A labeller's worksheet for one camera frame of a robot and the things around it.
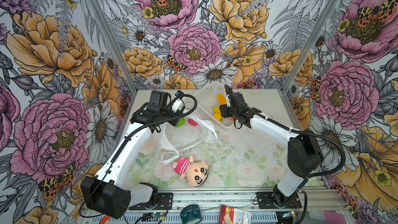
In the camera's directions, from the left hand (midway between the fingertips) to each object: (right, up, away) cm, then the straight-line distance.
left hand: (177, 117), depth 77 cm
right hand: (+25, +2, +13) cm, 28 cm away
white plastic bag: (-6, -15, +20) cm, 25 cm away
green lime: (-1, -5, +20) cm, 21 cm away
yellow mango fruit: (+21, -1, +18) cm, 28 cm away
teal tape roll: (+7, -38, -13) cm, 41 cm away
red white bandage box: (+24, -41, -10) cm, 49 cm away
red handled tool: (-32, -45, -7) cm, 55 cm away
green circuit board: (-9, -43, -7) cm, 44 cm away
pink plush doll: (+9, -26, -2) cm, 28 cm away
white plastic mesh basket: (+14, +9, +36) cm, 40 cm away
